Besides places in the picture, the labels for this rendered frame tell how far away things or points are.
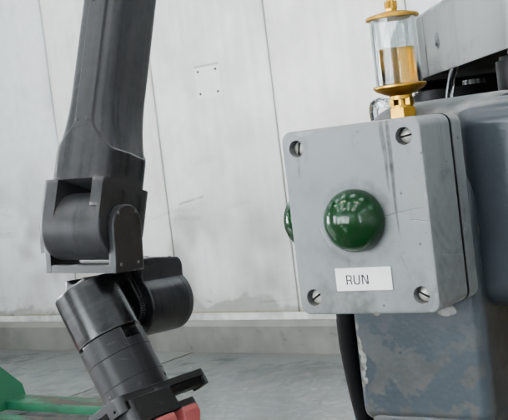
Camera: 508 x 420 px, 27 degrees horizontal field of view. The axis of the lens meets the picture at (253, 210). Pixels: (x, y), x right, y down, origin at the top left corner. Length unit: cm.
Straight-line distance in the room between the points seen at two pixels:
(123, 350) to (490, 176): 43
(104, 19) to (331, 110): 568
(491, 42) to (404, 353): 22
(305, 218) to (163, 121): 685
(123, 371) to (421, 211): 43
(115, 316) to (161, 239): 660
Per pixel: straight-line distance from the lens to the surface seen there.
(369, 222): 48
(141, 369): 86
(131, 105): 90
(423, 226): 48
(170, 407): 85
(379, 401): 56
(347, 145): 49
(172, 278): 95
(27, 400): 620
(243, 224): 700
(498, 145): 52
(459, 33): 74
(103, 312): 87
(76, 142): 89
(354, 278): 50
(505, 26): 65
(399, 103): 57
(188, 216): 728
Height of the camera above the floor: 132
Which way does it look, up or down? 3 degrees down
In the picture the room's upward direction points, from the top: 7 degrees counter-clockwise
